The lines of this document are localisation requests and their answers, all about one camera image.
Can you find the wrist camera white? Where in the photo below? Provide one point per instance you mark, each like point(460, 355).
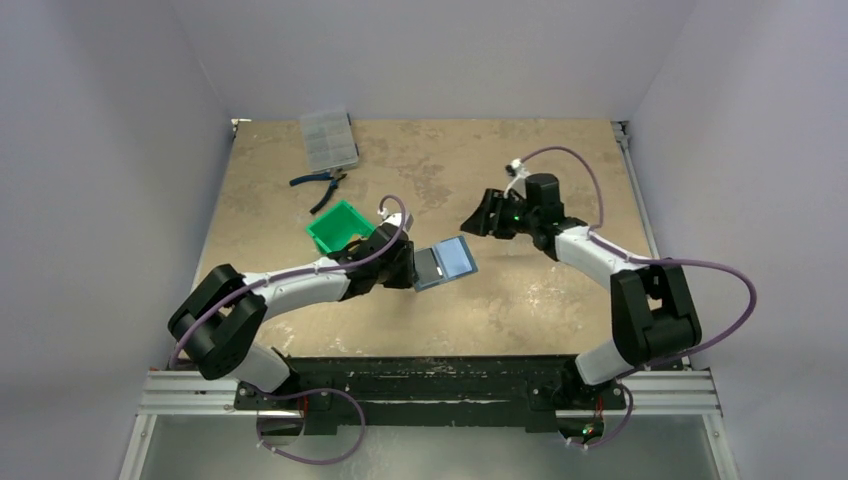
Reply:
point(404, 221)
point(517, 173)

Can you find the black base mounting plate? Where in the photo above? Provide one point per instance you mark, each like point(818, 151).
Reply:
point(524, 391)

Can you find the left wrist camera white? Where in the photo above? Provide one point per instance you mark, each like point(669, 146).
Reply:
point(404, 221)

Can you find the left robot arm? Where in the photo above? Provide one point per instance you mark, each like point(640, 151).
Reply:
point(217, 324)

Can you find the green plastic bin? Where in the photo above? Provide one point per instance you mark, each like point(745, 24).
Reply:
point(339, 225)

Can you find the clear plastic organizer box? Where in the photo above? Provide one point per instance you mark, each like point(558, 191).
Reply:
point(328, 140)

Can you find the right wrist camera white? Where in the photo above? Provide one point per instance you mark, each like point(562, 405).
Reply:
point(517, 173)

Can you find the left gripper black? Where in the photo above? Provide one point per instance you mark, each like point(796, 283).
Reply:
point(408, 275)

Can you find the blue card holder wallet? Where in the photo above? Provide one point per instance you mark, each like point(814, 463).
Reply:
point(455, 259)

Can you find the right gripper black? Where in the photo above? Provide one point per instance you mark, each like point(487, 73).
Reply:
point(497, 213)

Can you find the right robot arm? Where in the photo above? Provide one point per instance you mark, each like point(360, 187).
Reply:
point(652, 311)

